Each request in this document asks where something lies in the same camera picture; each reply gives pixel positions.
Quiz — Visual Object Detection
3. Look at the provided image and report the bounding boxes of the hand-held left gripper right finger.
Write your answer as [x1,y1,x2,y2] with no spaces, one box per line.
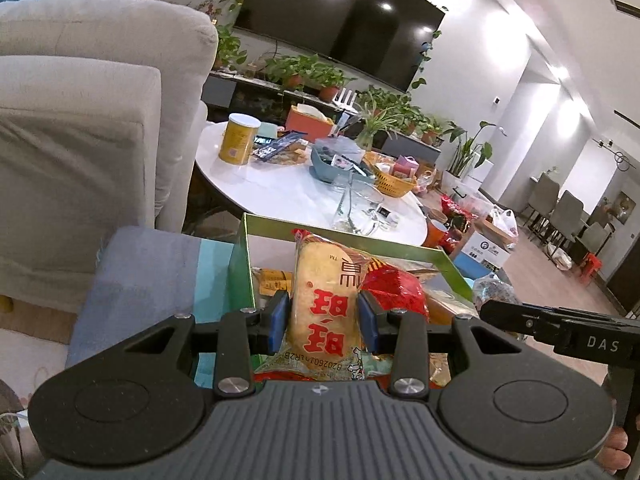
[357,290,591,400]

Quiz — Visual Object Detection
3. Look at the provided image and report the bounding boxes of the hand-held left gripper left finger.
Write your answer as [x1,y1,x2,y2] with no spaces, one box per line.
[65,290,292,400]

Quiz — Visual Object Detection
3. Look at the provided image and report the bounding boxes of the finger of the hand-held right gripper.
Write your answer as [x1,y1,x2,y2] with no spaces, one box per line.
[479,299,568,339]

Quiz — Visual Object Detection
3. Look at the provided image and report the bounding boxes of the red yellow snack bag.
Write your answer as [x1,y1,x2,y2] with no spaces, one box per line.
[360,255,431,323]

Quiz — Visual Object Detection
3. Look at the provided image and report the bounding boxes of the red yellow rice cracker packet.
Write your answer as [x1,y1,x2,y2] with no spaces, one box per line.
[252,228,398,383]

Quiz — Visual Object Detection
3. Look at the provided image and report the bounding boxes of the green cardboard box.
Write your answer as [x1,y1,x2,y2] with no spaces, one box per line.
[227,212,476,376]

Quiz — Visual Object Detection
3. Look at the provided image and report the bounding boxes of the person's right hand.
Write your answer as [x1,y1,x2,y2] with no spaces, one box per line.
[600,426,632,480]

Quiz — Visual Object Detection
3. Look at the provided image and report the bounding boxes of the dark round side table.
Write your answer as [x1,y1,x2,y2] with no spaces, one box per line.
[472,274,523,311]

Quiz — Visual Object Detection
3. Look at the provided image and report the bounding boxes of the blue box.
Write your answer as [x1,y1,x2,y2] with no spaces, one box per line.
[452,252,496,281]

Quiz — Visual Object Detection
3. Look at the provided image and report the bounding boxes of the printed cardboard box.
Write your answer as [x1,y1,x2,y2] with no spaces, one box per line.
[462,217,513,271]

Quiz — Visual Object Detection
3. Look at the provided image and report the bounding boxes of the small red stool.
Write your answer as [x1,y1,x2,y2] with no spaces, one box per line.
[580,254,603,281]

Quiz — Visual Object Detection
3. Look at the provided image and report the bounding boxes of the white plastic bag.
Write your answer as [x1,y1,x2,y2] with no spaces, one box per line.
[487,207,518,248]

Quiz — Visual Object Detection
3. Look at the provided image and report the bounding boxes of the orange canister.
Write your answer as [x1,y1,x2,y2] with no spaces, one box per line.
[422,217,448,248]

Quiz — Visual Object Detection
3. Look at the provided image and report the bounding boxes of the grey dining chair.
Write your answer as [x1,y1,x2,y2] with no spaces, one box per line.
[522,172,561,241]
[547,190,586,251]

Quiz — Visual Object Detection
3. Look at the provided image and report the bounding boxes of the glass jug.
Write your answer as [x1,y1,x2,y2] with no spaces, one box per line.
[332,172,386,236]

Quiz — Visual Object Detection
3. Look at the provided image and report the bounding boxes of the white round table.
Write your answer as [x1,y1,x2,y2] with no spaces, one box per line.
[194,121,429,248]

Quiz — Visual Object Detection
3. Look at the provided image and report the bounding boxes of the yellow woven basket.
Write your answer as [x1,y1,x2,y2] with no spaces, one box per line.
[367,154,418,198]

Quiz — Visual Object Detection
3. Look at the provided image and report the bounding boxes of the small white cabinet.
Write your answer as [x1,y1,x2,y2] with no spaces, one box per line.
[467,160,493,196]

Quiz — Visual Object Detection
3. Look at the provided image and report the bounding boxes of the blue bowl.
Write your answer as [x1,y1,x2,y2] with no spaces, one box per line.
[310,137,377,183]

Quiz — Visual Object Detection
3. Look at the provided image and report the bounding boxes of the dark blue snack packet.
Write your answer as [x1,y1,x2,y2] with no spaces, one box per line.
[252,130,308,163]

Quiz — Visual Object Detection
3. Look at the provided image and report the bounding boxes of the tall leafy potted plant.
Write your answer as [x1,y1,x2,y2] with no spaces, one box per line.
[442,120,503,181]

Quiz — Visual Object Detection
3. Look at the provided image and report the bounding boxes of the yellow can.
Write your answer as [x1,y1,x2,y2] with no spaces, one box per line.
[219,114,262,166]

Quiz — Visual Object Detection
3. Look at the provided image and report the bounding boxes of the spider plant in vase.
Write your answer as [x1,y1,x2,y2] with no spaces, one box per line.
[357,87,401,151]

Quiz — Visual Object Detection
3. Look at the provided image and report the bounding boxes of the green potted plant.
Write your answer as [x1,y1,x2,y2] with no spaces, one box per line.
[395,102,426,136]
[312,65,356,102]
[262,55,318,92]
[212,25,248,71]
[420,115,451,146]

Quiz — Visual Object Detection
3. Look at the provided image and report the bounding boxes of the orange tissue box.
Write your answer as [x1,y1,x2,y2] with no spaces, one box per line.
[285,104,335,136]

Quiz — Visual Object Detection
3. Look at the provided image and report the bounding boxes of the dark television cabinet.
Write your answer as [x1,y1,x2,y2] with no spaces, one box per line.
[202,71,443,151]

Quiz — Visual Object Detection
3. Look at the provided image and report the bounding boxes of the beige armchair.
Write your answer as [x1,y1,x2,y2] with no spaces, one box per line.
[0,0,219,311]

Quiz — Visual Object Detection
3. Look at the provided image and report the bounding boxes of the black wall television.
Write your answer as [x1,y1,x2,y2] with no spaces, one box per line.
[234,0,447,93]

